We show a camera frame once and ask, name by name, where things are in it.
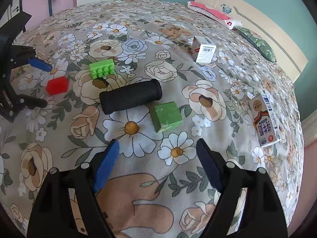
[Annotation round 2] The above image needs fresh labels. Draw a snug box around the black foam cylinder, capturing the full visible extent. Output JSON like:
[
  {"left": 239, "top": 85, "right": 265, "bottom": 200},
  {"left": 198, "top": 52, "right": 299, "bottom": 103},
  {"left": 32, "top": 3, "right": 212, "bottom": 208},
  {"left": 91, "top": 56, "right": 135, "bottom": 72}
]
[{"left": 99, "top": 79, "right": 162, "bottom": 115}]

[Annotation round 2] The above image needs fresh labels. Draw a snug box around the light green lego brick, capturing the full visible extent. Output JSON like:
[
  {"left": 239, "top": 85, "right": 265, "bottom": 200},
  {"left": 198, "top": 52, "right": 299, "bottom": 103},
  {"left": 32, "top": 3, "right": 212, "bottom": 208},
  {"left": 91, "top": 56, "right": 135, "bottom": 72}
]
[{"left": 89, "top": 59, "right": 115, "bottom": 80}]

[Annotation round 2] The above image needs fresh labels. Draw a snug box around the small white barcode box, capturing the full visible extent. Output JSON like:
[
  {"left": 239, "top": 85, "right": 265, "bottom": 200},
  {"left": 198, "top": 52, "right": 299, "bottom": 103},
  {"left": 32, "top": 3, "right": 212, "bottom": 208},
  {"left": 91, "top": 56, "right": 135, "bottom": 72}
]
[{"left": 191, "top": 36, "right": 217, "bottom": 64}]

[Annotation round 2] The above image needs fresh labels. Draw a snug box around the cream wooden headboard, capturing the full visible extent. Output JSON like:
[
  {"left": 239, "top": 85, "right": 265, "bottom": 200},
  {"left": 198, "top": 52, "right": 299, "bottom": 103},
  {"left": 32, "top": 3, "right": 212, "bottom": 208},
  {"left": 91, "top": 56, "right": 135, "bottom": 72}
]
[{"left": 195, "top": 0, "right": 308, "bottom": 82}]

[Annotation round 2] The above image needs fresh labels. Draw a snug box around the green floral pillow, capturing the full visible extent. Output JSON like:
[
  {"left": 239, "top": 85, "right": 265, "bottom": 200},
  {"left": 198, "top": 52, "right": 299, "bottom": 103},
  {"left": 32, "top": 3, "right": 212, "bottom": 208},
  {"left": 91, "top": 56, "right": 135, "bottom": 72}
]
[{"left": 235, "top": 27, "right": 277, "bottom": 62}]

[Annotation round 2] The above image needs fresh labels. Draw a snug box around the floral bed quilt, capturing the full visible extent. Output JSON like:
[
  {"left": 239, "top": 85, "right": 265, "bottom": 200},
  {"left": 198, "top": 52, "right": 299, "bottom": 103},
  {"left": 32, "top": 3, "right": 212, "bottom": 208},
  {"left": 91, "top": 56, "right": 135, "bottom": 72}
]
[{"left": 1, "top": 0, "right": 304, "bottom": 237}]

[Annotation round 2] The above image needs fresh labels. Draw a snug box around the red toy block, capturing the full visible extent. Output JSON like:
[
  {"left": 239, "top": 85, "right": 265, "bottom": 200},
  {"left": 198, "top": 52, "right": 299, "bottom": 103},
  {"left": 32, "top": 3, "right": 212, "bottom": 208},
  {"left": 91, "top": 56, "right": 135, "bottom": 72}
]
[{"left": 46, "top": 77, "right": 68, "bottom": 96}]

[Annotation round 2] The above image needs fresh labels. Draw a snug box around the pink white pillow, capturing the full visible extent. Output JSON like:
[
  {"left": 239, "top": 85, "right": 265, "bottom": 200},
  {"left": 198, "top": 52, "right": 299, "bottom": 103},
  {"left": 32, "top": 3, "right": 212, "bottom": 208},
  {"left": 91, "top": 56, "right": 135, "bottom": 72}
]
[{"left": 187, "top": 1, "right": 242, "bottom": 30}]

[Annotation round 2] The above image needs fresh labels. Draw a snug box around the milk carton box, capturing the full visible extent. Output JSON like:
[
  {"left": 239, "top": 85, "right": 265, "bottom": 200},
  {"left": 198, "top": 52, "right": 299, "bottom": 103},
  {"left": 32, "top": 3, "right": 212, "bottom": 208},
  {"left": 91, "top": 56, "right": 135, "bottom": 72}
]
[{"left": 247, "top": 91, "right": 281, "bottom": 148}]

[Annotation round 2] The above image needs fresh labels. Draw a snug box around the dark green cube block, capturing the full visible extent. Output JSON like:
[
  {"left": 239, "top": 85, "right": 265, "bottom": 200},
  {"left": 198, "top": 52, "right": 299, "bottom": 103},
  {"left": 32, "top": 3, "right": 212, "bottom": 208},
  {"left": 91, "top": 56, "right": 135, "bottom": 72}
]
[{"left": 150, "top": 102, "right": 183, "bottom": 133}]

